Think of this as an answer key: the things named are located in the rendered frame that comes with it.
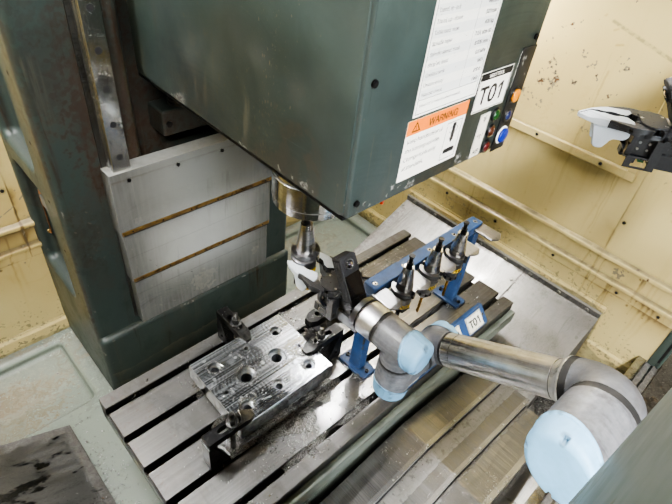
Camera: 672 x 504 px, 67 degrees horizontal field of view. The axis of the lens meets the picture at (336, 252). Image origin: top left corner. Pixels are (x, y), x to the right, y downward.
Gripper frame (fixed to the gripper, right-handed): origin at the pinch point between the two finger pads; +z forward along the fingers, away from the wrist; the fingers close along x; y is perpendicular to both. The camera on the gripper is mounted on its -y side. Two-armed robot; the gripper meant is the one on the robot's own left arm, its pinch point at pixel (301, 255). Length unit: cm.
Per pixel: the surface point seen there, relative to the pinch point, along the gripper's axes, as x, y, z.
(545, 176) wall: 101, 10, -12
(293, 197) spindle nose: -7.3, -21.0, -4.1
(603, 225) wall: 100, 16, -35
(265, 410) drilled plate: -16.1, 35.1, -8.2
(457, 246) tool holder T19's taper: 41.9, 8.3, -15.7
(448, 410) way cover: 35, 58, -33
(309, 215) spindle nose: -5.4, -17.6, -6.7
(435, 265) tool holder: 31.4, 8.7, -16.3
